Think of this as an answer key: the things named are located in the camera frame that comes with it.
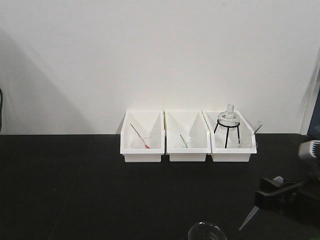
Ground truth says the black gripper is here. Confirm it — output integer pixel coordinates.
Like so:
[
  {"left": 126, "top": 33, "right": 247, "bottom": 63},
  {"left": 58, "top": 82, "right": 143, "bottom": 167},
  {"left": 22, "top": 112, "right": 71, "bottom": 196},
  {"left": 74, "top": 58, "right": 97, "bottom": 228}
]
[{"left": 254, "top": 176, "right": 320, "bottom": 225}]

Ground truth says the clear plastic pipette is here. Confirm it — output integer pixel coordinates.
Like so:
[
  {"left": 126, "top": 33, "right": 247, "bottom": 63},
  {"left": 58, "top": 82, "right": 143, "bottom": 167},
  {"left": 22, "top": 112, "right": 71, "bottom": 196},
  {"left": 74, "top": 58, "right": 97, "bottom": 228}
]
[{"left": 238, "top": 176, "right": 284, "bottom": 231}]

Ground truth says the clear glass beaker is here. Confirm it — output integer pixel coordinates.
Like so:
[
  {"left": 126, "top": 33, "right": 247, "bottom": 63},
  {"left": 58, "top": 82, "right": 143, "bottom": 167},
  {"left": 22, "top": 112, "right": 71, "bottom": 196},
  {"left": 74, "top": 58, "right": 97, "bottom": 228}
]
[{"left": 187, "top": 221, "right": 227, "bottom": 240}]

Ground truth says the right white storage bin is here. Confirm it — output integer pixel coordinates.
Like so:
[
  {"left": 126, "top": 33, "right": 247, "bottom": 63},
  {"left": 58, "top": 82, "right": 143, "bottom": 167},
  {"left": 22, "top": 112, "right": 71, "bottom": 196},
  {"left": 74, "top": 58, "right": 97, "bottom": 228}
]
[{"left": 202, "top": 110, "right": 257, "bottom": 162}]

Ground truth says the white storage bin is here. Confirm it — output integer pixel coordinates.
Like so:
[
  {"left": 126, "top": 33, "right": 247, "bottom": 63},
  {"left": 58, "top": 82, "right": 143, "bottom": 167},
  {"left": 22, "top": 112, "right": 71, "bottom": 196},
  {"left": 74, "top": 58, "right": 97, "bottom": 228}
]
[
  {"left": 202, "top": 110, "right": 257, "bottom": 162},
  {"left": 120, "top": 110, "right": 166, "bottom": 163},
  {"left": 164, "top": 110, "right": 211, "bottom": 162}
]

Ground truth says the glass flask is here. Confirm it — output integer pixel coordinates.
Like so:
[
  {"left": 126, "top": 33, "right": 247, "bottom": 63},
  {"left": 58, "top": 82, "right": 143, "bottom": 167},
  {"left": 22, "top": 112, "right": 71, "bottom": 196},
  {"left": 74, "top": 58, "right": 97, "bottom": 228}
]
[{"left": 218, "top": 104, "right": 240, "bottom": 129}]

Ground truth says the small beaker in middle bin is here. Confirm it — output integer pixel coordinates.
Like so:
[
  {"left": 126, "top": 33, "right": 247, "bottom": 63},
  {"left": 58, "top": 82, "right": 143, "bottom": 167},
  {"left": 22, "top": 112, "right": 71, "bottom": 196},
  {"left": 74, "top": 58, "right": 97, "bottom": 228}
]
[{"left": 181, "top": 136, "right": 195, "bottom": 146}]

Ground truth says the small beaker in bin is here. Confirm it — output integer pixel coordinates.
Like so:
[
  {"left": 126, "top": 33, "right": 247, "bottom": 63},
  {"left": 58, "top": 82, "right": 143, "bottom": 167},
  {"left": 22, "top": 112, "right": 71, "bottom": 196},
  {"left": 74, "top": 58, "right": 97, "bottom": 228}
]
[
  {"left": 140, "top": 131, "right": 155, "bottom": 141},
  {"left": 181, "top": 136, "right": 195, "bottom": 146}
]

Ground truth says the middle white storage bin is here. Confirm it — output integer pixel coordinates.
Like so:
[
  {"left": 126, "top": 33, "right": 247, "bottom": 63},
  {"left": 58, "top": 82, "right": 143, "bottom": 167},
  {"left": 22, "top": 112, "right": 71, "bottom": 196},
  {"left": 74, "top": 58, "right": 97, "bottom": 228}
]
[{"left": 164, "top": 110, "right": 211, "bottom": 162}]

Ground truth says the small beaker in left bin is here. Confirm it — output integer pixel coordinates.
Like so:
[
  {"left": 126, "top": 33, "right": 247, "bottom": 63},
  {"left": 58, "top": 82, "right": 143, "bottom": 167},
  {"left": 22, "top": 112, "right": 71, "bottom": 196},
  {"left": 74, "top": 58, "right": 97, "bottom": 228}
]
[{"left": 140, "top": 131, "right": 155, "bottom": 141}]

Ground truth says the left white storage bin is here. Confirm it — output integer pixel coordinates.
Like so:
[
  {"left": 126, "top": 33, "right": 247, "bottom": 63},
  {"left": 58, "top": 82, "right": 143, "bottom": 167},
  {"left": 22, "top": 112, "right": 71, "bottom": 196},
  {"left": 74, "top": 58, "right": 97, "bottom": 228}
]
[{"left": 120, "top": 110, "right": 166, "bottom": 163}]

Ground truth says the black wire tripod stand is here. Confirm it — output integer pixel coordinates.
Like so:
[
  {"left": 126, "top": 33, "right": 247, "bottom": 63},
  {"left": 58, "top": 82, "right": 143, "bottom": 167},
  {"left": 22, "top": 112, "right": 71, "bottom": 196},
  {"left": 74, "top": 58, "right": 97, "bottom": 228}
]
[{"left": 213, "top": 119, "right": 241, "bottom": 149}]

